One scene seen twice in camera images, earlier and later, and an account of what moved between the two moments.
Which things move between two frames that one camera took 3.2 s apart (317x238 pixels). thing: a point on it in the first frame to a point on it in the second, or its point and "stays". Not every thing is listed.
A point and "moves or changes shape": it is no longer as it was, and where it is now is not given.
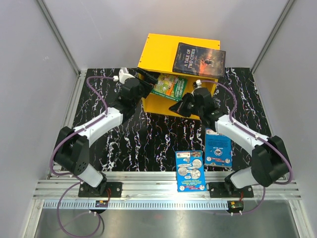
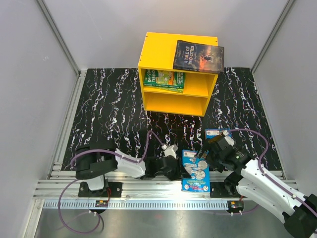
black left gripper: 149,78 to 181,172
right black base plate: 218,190 stays
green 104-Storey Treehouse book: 169,87 moves or changes shape
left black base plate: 112,189 stays
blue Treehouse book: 190,171 moves or changes shape
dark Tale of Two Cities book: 198,60 moves or changes shape
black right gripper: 179,107 to 218,167
